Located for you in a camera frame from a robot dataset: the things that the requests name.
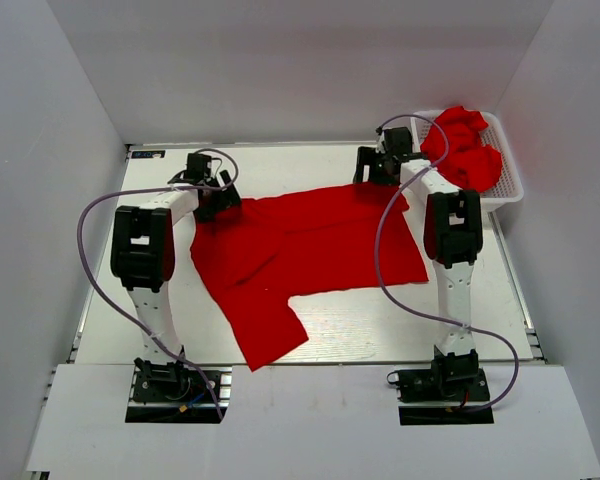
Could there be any blue table label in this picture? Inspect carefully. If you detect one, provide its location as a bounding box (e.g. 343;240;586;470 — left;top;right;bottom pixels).
131;150;166;159

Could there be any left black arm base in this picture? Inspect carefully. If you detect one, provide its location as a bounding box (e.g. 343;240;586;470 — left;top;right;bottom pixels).
125;358;232;425

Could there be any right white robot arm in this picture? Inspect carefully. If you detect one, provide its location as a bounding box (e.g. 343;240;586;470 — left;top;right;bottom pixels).
353;127;483;362

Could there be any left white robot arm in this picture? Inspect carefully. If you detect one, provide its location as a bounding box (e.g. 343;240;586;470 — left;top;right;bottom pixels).
110;147;240;361

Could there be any red t shirt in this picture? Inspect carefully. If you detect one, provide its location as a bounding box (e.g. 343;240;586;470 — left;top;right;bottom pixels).
190;182;429;371

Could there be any white plastic basket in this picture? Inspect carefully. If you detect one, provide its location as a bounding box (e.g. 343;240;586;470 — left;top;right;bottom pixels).
410;110;524;212

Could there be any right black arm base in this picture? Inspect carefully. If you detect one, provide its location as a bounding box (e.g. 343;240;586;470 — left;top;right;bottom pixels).
386;367;494;427

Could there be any red t shirts pile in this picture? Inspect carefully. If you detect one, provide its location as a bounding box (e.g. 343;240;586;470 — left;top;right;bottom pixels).
435;106;503;193

